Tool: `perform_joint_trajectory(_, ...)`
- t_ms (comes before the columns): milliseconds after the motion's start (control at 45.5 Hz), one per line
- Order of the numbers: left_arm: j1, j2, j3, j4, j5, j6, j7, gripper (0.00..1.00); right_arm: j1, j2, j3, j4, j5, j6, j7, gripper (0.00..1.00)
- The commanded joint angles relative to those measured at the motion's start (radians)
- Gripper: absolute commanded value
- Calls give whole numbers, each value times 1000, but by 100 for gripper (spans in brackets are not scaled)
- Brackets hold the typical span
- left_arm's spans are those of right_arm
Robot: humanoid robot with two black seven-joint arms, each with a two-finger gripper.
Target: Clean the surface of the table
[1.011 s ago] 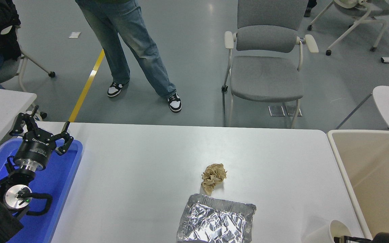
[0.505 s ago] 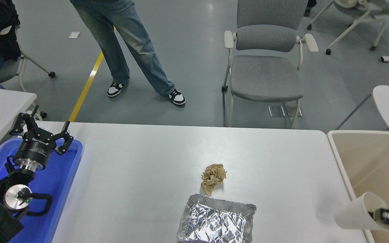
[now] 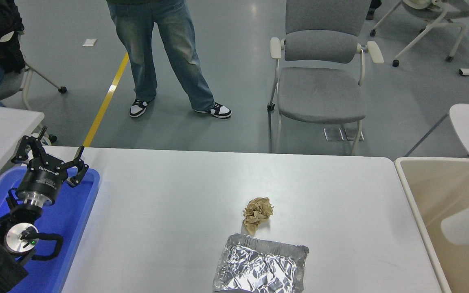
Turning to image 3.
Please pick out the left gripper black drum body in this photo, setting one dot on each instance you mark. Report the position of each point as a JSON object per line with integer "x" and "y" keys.
{"x": 41, "y": 179}

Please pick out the tan paper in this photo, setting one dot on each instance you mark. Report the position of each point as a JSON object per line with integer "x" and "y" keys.
{"x": 257, "y": 213}

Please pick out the silver foil tray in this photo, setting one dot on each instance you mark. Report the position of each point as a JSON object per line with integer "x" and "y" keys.
{"x": 259, "y": 264}

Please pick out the black caster wheel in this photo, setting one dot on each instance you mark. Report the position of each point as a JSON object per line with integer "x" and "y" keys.
{"x": 52, "y": 139}

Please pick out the blue plastic tray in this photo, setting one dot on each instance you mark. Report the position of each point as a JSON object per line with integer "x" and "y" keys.
{"x": 71, "y": 211}

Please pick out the grey chair with white legs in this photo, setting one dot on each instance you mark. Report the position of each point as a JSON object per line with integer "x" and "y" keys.
{"x": 8, "y": 83}

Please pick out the grey padded armchair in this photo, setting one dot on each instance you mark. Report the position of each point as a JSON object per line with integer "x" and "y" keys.
{"x": 320, "y": 93}

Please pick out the metal floor socket plate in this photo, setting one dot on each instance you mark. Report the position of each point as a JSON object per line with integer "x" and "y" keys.
{"x": 354, "y": 134}
{"x": 334, "y": 134}

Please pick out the large pale bin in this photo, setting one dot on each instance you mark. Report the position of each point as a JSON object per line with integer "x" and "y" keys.
{"x": 430, "y": 187}

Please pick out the white-framed wheeled chair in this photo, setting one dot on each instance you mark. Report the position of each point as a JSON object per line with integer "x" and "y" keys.
{"x": 454, "y": 10}

